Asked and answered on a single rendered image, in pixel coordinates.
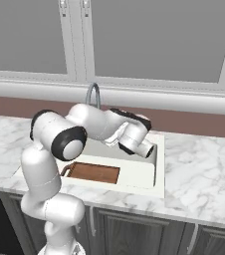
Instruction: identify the narrow white-framed window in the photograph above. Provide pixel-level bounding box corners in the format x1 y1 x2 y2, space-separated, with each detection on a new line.
0 0 79 83

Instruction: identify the silver cabinet handle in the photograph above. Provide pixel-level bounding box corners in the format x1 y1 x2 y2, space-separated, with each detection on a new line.
186 222 199 255
89 205 98 237

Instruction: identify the grey cabinet door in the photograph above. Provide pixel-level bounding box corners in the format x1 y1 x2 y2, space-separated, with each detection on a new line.
95 207 189 255
0 191 93 255
191 224 225 255

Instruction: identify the grey curved sink faucet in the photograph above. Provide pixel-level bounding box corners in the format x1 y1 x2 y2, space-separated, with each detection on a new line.
85 82 103 111

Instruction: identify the white window sill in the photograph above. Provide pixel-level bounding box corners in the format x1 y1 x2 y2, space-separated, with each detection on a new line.
0 78 225 118

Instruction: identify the white window latch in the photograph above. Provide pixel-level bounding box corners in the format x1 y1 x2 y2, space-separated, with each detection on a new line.
59 0 68 18
82 0 91 15

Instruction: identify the brown wooden cutting board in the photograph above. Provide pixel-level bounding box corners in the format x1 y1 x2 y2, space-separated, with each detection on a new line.
60 161 121 185

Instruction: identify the white sink basin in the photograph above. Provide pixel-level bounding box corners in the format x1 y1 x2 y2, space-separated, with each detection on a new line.
14 130 166 200

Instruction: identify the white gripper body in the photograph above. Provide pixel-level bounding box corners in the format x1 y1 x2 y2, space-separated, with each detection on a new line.
101 131 123 148

